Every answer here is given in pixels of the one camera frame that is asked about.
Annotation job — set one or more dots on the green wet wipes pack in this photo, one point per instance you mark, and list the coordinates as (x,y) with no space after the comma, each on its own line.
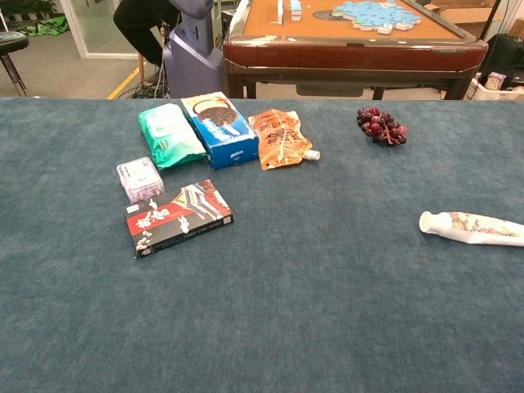
(168,135)

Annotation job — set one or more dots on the white standing mahjong tile row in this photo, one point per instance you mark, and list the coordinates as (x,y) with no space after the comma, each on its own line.
(281,10)

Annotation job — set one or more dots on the person in black clothes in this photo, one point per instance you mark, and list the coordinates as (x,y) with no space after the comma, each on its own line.
(139,24)

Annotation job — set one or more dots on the clear plastic box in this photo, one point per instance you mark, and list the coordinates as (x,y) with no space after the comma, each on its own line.
(137,178)

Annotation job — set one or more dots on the blue felt table cloth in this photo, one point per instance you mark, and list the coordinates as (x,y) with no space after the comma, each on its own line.
(286,307)

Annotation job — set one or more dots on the small purple carton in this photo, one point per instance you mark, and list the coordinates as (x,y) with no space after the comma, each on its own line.
(495,81)

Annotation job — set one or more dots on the black stool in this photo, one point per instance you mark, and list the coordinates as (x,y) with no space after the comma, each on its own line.
(10,43)

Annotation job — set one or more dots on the white plastic basket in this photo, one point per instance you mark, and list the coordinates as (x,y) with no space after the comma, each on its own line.
(479,92)

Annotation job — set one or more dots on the brown cardboard box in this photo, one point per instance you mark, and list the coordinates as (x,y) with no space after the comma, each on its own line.
(462,16)

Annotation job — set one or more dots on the blue mahjong tile pile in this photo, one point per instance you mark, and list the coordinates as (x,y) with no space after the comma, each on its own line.
(368,14)

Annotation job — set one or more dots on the orange spout pouch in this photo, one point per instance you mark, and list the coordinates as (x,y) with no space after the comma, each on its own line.
(278,139)

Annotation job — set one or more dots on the green bag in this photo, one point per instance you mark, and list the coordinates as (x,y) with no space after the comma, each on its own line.
(47,26)

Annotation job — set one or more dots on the blue pink snack bag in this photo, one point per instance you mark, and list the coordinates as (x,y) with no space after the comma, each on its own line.
(221,127)

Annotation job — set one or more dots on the blue mahjong tile stack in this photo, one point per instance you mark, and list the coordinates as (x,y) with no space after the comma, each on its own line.
(296,9)

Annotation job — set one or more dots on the black red snack packet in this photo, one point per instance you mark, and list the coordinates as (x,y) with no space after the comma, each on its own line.
(176,221)

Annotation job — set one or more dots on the small white bottle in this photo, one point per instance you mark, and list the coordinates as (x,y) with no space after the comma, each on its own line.
(471,228)

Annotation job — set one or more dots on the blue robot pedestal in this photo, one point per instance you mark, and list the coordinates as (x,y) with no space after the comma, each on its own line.
(192,53)

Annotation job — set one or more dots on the dark red grape bunch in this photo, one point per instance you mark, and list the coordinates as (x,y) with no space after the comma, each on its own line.
(380,125)

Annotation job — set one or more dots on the black fabric covered object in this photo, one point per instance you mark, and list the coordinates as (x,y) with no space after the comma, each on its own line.
(507,53)

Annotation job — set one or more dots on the brown mahjong table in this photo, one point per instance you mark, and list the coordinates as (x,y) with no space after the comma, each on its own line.
(348,53)

